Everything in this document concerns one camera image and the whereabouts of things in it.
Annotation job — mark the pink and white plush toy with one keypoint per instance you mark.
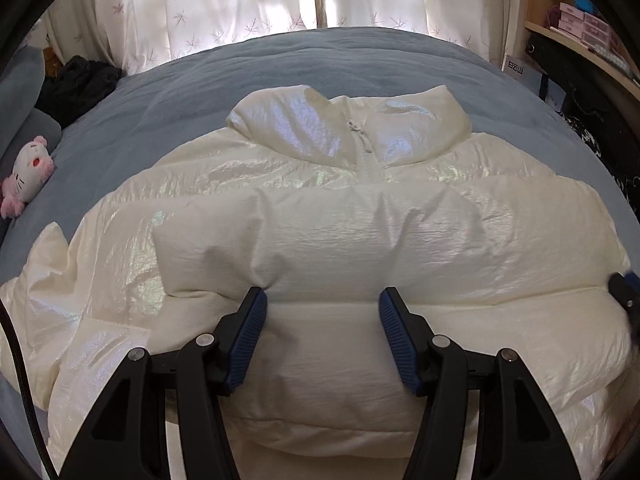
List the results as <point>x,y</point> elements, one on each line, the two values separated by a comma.
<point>27,170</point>

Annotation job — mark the small blue box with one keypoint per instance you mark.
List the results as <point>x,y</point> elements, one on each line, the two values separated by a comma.
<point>585,2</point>

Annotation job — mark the white puffer jacket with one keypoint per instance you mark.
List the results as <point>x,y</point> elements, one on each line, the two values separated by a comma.
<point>320,240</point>

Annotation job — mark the dark cloth pile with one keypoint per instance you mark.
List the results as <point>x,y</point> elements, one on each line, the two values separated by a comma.
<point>80,87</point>

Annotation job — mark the wooden desk board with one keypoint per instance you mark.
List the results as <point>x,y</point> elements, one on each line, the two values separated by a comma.
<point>590,52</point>

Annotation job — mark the pink drawer organizer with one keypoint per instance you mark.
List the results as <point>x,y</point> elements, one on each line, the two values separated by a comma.
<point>587,25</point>

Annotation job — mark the white cardboard box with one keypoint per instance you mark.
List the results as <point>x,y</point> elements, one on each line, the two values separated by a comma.
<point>512,67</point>

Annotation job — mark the grey cushion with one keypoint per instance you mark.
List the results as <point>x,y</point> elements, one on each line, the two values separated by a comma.
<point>22,85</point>

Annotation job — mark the black white patterned bag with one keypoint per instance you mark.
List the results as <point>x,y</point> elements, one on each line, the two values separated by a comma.
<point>605,155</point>

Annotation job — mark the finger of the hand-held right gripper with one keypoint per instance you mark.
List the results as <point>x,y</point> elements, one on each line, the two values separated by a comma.
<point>622,287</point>

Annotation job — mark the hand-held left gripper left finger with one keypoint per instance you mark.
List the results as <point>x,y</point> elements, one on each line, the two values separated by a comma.
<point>250,320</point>

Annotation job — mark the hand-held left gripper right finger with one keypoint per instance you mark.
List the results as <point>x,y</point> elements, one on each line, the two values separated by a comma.
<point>395,320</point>

